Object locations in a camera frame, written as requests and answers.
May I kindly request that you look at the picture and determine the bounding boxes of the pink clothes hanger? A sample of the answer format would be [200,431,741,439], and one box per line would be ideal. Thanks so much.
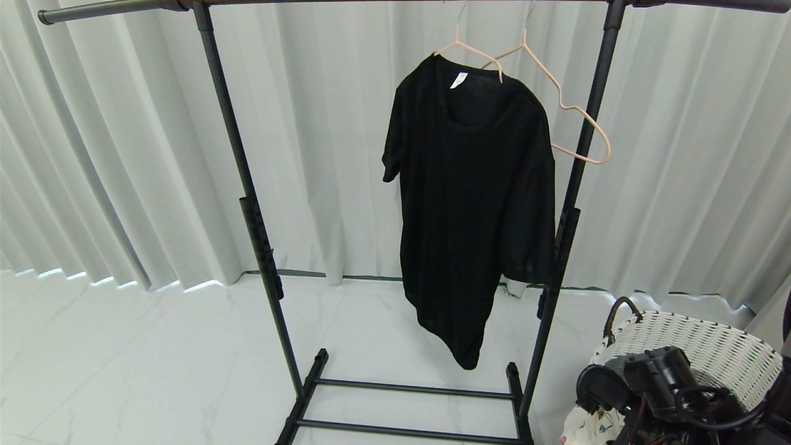
[482,0,612,165]
[434,0,504,84]

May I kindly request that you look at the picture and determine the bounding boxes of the white curtain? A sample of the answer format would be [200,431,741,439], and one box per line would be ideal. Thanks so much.
[0,0,791,313]

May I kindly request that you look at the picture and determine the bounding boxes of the cream printed garment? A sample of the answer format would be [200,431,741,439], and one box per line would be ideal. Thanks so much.
[561,405,625,445]

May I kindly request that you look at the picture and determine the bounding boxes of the white laundry basket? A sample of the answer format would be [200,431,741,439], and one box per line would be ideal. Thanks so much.
[559,297,784,445]

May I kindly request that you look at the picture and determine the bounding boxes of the black clothes rack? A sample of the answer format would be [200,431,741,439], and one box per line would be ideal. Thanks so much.
[37,0,791,445]

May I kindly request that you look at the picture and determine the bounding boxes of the black cable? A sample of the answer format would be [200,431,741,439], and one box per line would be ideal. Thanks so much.
[674,386,768,431]

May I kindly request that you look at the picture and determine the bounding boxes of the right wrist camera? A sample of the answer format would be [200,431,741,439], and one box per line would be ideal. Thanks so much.
[576,365,632,415]

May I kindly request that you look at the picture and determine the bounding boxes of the black T-shirt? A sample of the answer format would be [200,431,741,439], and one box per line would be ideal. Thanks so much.
[382,54,557,370]

